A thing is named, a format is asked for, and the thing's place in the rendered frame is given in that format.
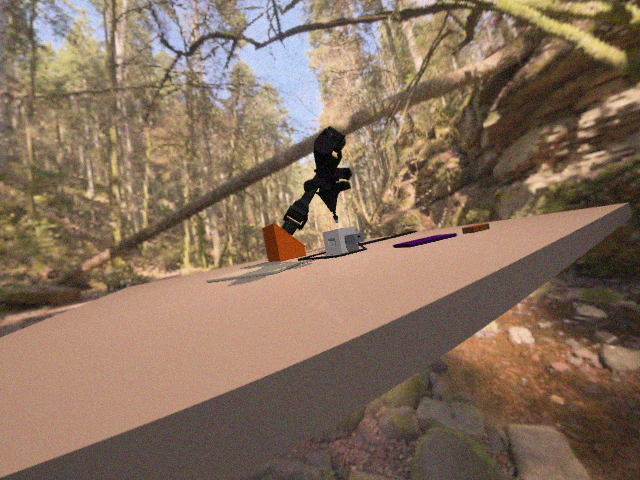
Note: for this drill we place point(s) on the black cable with grey plug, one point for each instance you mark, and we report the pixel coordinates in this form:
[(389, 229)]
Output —
[(349, 239)]

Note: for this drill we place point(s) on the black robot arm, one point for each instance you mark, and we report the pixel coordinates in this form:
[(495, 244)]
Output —
[(328, 141)]

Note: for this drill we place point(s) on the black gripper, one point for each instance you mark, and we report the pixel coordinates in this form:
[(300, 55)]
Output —
[(328, 188)]

